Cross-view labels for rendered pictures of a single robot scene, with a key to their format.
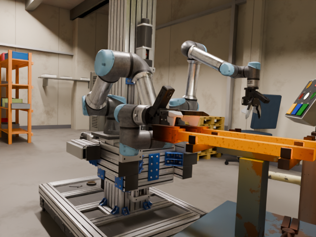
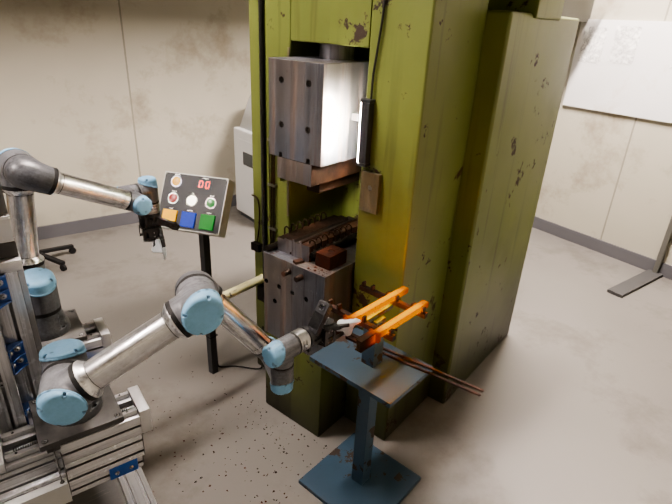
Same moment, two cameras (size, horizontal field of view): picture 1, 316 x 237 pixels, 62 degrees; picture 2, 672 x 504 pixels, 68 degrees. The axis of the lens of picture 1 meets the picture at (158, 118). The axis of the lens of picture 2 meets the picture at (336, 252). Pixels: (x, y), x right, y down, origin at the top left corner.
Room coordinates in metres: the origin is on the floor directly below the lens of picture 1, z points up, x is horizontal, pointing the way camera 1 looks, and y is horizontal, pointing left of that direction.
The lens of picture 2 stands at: (0.80, 1.39, 1.92)
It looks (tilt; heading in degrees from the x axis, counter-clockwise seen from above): 25 degrees down; 271
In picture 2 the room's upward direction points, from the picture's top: 3 degrees clockwise
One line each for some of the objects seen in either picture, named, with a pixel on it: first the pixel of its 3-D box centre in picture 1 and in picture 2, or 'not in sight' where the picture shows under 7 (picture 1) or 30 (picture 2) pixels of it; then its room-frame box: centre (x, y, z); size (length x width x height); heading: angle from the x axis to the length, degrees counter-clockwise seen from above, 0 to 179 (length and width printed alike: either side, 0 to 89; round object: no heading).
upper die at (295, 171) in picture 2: not in sight; (325, 162); (0.93, -0.87, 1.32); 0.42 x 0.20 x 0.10; 54
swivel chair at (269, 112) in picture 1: (249, 130); not in sight; (4.23, -1.49, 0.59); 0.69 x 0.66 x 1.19; 40
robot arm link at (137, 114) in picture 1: (144, 115); (300, 340); (0.94, 0.05, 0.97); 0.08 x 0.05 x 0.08; 140
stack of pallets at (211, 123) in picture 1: (190, 134); not in sight; (5.12, -0.64, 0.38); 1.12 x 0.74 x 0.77; 38
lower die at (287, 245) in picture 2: not in sight; (322, 234); (0.93, -0.87, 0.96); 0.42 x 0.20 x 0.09; 54
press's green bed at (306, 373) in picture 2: not in sight; (326, 359); (0.88, -0.84, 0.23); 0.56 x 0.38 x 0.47; 54
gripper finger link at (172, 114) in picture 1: (173, 121); (348, 328); (0.78, -0.05, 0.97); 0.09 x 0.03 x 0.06; 14
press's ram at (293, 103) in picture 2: not in sight; (334, 108); (0.90, -0.84, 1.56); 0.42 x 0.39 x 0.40; 54
